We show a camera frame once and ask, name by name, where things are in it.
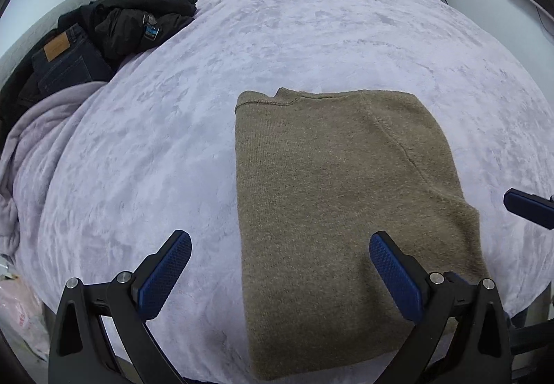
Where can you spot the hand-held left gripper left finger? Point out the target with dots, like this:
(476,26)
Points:
(166,271)

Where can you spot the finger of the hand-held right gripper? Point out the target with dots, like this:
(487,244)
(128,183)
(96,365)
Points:
(526,204)

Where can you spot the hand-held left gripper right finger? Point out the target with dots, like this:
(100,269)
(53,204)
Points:
(396,276)

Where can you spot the olive brown knit sweater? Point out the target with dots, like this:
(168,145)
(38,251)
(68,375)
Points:
(337,193)

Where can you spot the pink plastic bag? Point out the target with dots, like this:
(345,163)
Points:
(21,310)

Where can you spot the grey lavender throw blanket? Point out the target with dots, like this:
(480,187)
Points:
(34,128)

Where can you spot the dark blue jeans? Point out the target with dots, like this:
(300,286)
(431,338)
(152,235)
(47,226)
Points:
(69,68)

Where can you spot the black jacket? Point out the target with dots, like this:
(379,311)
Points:
(125,24)

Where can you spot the bed with white cover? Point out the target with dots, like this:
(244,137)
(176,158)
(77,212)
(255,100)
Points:
(303,20)

